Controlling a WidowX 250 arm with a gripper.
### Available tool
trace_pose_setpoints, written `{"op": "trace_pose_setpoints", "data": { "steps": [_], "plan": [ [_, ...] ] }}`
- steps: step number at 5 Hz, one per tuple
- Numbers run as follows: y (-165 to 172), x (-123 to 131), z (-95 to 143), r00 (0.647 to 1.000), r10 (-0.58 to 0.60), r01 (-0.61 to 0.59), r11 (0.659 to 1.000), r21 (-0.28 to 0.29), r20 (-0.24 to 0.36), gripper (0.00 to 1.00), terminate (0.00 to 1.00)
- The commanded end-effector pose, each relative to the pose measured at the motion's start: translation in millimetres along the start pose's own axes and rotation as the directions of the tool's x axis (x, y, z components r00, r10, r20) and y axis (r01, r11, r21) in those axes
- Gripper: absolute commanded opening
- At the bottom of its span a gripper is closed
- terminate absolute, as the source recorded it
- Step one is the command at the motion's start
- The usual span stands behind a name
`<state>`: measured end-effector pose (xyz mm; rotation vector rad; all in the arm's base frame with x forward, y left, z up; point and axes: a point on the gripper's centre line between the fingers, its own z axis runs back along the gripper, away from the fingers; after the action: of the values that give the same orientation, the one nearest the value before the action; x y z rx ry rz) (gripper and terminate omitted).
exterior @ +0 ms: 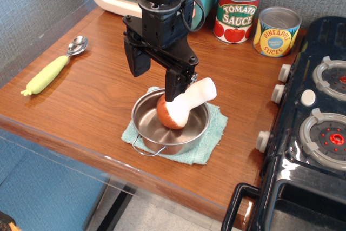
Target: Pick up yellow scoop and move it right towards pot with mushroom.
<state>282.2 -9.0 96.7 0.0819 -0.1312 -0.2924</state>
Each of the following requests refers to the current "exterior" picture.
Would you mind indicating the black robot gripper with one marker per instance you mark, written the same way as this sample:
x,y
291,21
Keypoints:
x,y
161,34

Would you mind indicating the pineapple slices can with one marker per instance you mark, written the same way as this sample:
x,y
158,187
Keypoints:
x,y
276,31

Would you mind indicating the plush brown white mushroom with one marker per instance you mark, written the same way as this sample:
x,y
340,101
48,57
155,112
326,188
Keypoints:
x,y
175,114

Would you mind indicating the teal folded cloth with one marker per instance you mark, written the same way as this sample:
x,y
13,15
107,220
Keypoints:
x,y
202,152

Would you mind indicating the stainless steel pot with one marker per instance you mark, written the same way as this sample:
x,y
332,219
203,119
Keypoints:
x,y
159,134

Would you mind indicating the tomato sauce can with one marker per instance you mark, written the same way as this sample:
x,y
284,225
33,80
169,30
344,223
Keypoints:
x,y
234,20

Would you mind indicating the black toy stove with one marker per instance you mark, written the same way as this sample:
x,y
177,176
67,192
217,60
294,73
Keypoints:
x,y
303,172

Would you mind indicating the yellow handled metal scoop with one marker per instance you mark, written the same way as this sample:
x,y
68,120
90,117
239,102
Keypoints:
x,y
38,83

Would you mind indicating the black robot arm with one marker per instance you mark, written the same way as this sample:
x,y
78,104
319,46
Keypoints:
x,y
160,34

